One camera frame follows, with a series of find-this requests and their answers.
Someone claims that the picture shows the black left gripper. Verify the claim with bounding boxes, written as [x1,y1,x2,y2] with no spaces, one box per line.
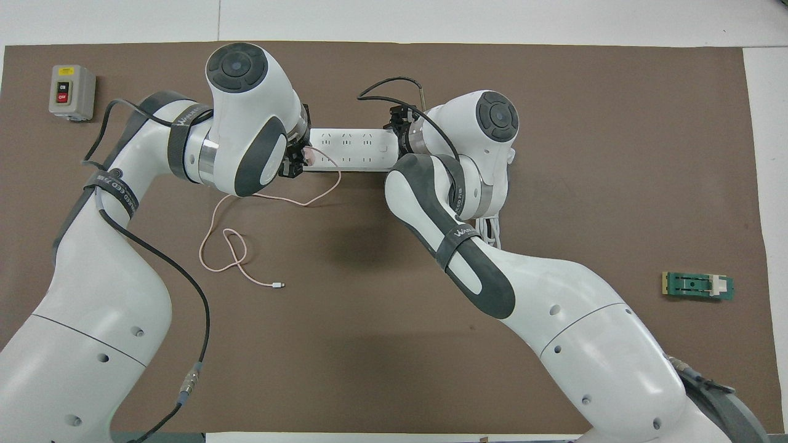
[278,105,313,179]

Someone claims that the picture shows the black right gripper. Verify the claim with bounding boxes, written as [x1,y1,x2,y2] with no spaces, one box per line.
[388,105,424,156]

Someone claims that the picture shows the white power strip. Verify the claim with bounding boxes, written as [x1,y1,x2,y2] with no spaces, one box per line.
[306,128,401,173]

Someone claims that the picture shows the pink charging cable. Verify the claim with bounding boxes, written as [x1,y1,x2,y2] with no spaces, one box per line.
[198,145,343,290]

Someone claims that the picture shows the brown table mat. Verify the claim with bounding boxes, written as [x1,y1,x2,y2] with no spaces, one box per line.
[0,41,786,434]

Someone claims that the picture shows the white power cord with plug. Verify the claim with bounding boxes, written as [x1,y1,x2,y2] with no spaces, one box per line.
[474,148,517,250]

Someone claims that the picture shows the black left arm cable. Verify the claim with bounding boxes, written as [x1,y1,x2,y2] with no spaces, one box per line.
[82,98,211,443]

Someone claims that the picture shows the grey on-off switch box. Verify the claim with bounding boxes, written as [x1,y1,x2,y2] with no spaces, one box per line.
[49,65,97,122]

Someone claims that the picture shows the green knife switch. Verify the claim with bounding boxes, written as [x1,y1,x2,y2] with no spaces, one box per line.
[662,271,735,302]

